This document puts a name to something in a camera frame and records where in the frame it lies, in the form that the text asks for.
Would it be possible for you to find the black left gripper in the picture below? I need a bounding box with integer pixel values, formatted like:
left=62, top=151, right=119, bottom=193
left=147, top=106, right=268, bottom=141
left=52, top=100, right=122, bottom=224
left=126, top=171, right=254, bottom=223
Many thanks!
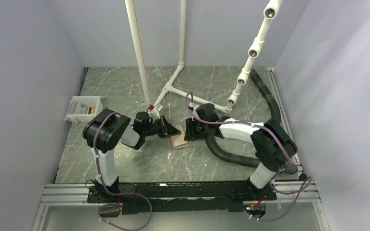
left=143, top=115, right=180, bottom=139

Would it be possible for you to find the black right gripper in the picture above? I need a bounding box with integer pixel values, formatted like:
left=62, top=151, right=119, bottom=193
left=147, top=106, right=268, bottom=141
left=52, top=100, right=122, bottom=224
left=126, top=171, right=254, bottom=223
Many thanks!
left=184, top=117, right=209, bottom=141

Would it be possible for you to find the tan leather card holder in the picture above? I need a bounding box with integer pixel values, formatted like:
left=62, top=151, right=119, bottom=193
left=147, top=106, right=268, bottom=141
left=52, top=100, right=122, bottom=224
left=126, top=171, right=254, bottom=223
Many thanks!
left=171, top=125, right=189, bottom=149

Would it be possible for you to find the white card tray box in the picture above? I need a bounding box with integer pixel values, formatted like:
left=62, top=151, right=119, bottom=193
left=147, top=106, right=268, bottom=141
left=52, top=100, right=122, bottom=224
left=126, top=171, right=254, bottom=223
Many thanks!
left=64, top=96, right=103, bottom=123

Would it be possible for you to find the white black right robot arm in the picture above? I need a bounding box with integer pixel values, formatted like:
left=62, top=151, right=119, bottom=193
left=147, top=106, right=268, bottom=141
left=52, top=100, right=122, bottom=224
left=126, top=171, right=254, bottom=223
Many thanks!
left=185, top=103, right=298, bottom=200

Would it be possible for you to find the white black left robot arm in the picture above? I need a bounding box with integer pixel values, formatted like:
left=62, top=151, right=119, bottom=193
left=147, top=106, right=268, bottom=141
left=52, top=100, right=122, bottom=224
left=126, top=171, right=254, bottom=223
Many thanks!
left=82, top=108, right=182, bottom=202

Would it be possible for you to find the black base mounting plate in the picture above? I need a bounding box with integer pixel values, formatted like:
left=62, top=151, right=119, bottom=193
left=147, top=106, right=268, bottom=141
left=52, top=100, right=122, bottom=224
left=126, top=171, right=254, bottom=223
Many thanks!
left=87, top=180, right=277, bottom=215

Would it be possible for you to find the black corrugated hose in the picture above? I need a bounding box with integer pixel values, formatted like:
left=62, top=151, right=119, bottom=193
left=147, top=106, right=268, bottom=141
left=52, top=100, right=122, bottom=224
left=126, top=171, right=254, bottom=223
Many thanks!
left=202, top=69, right=299, bottom=175

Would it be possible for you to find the side aluminium rail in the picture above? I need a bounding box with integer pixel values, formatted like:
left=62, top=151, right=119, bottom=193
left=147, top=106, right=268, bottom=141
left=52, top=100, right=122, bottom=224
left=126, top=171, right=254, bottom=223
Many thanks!
left=266, top=67, right=301, bottom=165

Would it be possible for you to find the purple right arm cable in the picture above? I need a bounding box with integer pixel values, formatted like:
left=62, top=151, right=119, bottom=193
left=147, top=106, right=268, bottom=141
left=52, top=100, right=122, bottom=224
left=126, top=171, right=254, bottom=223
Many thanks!
left=184, top=92, right=313, bottom=223

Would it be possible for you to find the aluminium extrusion rail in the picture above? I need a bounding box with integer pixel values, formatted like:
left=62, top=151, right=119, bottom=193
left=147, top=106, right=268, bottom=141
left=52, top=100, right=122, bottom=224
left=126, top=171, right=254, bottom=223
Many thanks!
left=31, top=180, right=331, bottom=231

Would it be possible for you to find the white PVC pipe frame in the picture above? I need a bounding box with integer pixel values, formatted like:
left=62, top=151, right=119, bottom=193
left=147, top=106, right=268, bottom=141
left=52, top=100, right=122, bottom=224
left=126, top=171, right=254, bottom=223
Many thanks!
left=125, top=0, right=284, bottom=117

